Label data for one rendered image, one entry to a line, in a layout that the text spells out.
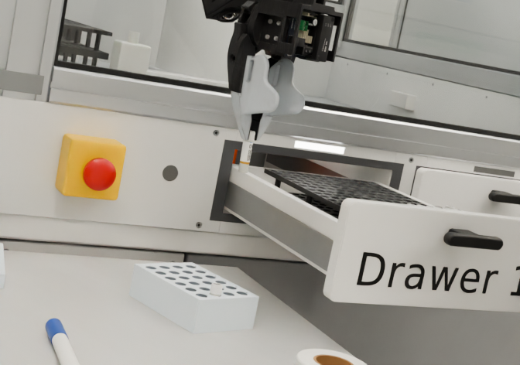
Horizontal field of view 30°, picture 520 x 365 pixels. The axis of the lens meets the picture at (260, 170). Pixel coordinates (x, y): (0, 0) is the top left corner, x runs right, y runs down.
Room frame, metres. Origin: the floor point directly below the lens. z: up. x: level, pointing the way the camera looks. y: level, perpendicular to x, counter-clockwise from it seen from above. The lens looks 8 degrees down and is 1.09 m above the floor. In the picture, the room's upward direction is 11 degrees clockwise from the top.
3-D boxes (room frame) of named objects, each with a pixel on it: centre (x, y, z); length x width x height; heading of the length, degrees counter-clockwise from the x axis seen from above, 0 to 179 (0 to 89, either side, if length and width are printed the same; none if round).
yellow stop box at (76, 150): (1.19, 0.21, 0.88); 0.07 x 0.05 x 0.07; 117
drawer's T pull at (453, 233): (1.04, -0.24, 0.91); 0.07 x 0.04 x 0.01; 117
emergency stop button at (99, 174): (1.16, 0.19, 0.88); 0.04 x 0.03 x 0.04; 117
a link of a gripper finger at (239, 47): (1.03, 0.04, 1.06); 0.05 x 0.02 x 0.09; 140
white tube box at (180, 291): (1.05, 0.05, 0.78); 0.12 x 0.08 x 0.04; 43
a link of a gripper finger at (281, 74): (1.05, -0.01, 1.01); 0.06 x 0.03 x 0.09; 50
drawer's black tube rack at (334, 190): (1.25, -0.13, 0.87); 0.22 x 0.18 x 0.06; 27
